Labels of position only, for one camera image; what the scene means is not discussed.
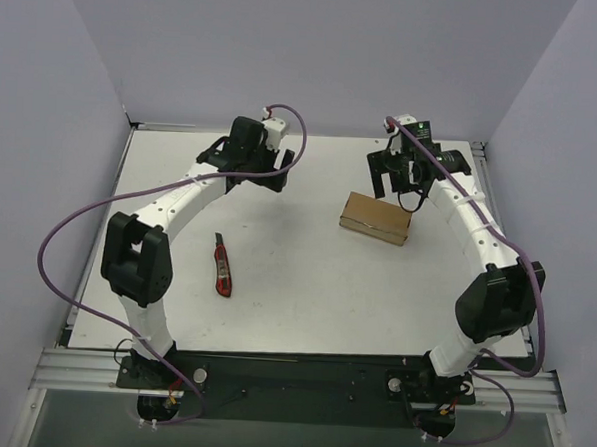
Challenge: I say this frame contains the brown cardboard express box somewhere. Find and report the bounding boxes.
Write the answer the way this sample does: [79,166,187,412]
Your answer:
[339,192,412,247]

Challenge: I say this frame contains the red black utility knife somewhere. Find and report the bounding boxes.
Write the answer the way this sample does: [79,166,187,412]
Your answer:
[214,232,232,298]

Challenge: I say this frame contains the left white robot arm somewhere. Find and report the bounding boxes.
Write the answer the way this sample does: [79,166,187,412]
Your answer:
[100,116,290,388]

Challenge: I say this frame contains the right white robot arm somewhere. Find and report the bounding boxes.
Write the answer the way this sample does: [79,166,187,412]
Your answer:
[367,115,546,379]

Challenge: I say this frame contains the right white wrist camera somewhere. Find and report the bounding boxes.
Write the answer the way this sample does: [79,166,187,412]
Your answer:
[384,114,417,155]

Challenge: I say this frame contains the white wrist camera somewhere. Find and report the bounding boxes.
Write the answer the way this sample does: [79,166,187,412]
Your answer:
[384,114,417,155]
[262,111,290,152]

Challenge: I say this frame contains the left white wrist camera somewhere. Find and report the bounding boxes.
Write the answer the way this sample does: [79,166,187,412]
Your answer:
[262,111,290,152]

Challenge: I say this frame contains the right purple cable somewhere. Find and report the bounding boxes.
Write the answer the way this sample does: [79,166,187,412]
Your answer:
[370,115,558,447]

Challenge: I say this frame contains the aluminium back rail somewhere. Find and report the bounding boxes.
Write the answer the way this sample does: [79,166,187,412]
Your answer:
[127,118,487,150]

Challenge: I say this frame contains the aluminium rail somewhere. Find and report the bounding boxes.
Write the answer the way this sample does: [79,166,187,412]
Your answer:
[31,349,566,414]
[127,118,487,150]

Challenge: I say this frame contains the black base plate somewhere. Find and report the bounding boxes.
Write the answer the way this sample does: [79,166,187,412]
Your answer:
[115,350,476,431]

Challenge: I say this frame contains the aluminium front rail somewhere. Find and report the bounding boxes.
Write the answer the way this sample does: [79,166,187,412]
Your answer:
[31,349,566,414]

